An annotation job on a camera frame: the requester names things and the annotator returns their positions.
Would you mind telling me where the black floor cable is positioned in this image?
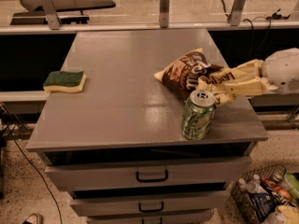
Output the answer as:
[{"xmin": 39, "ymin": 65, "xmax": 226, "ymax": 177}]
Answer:
[{"xmin": 0, "ymin": 103, "xmax": 64, "ymax": 224}]

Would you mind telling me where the black cable on ledge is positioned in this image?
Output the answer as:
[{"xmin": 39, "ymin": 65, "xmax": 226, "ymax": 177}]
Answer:
[{"xmin": 218, "ymin": 0, "xmax": 285, "ymax": 61}]

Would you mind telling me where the grey drawer cabinet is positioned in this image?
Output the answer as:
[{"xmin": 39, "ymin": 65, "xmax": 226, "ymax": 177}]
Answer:
[{"xmin": 27, "ymin": 29, "xmax": 267, "ymax": 224}]

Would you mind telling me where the white shoe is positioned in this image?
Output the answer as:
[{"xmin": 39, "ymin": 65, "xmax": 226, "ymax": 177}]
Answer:
[{"xmin": 22, "ymin": 213, "xmax": 43, "ymax": 224}]

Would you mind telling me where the wire basket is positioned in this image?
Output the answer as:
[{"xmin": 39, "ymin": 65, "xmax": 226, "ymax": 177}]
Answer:
[{"xmin": 231, "ymin": 164, "xmax": 288, "ymax": 224}]

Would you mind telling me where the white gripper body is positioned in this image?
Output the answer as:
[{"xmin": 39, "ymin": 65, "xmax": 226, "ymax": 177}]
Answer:
[{"xmin": 262, "ymin": 48, "xmax": 299, "ymax": 94}]

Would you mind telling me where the green yellow sponge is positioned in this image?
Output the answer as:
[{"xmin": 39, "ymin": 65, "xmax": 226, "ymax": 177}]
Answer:
[{"xmin": 43, "ymin": 71, "xmax": 86, "ymax": 93}]

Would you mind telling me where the dark blue snack bag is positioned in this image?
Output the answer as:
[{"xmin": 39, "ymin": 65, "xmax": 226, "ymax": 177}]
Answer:
[{"xmin": 249, "ymin": 193, "xmax": 276, "ymax": 221}]

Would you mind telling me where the right metal bracket post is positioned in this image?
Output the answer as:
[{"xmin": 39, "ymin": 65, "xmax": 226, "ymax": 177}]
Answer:
[{"xmin": 228, "ymin": 0, "xmax": 246, "ymax": 26}]

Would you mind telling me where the red snack packet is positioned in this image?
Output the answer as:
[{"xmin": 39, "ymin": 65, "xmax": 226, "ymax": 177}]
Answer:
[{"xmin": 261, "ymin": 177, "xmax": 292, "ymax": 202}]

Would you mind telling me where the clear water bottle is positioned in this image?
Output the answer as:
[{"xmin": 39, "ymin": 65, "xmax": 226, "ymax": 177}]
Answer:
[{"xmin": 238, "ymin": 175, "xmax": 266, "ymax": 193}]

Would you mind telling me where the left metal bracket post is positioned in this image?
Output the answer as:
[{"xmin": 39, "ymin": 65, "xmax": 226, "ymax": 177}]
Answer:
[{"xmin": 39, "ymin": 0, "xmax": 61, "ymax": 30}]

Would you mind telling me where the brown chip bag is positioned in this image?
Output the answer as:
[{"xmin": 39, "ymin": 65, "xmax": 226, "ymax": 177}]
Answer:
[{"xmin": 154, "ymin": 48, "xmax": 236, "ymax": 106}]

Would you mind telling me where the green soda can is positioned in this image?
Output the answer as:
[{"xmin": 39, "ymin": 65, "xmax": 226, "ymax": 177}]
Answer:
[{"xmin": 181, "ymin": 90, "xmax": 216, "ymax": 140}]

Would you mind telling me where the metal bracket post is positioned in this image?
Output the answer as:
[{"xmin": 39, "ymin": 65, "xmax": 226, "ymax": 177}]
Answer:
[
  {"xmin": 228, "ymin": 0, "xmax": 246, "ymax": 26},
  {"xmin": 159, "ymin": 0, "xmax": 170, "ymax": 28},
  {"xmin": 39, "ymin": 0, "xmax": 61, "ymax": 30}
]

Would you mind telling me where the middle metal bracket post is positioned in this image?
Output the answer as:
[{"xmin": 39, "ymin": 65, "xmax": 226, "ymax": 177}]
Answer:
[{"xmin": 159, "ymin": 0, "xmax": 170, "ymax": 28}]

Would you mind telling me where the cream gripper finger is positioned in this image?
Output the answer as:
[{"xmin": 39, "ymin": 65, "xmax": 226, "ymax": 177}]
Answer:
[
  {"xmin": 223, "ymin": 77, "xmax": 279, "ymax": 96},
  {"xmin": 230, "ymin": 59, "xmax": 263, "ymax": 78}
]

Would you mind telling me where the green packet in basket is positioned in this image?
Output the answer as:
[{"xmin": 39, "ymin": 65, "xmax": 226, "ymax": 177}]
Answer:
[{"xmin": 280, "ymin": 173, "xmax": 299, "ymax": 199}]

